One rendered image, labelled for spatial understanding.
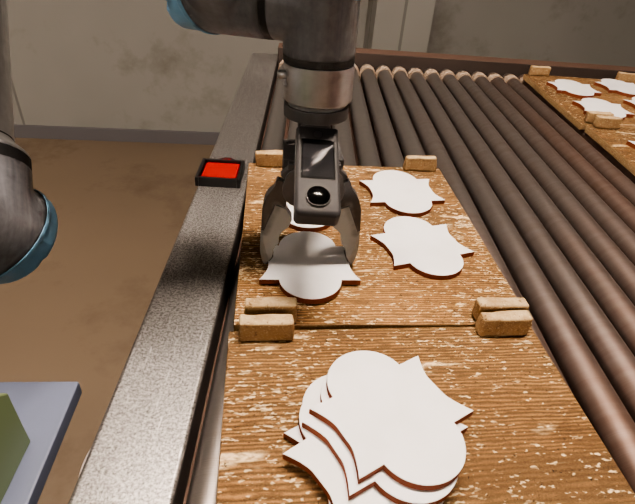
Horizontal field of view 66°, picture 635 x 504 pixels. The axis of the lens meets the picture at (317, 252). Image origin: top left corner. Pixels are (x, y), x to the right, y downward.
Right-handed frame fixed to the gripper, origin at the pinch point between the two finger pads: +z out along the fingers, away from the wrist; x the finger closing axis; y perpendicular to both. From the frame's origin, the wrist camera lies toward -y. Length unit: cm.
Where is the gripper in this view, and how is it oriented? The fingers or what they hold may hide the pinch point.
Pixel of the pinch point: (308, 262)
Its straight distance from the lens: 63.0
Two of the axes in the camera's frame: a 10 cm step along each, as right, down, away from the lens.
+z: -0.6, 8.3, 5.6
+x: -10.0, -0.1, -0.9
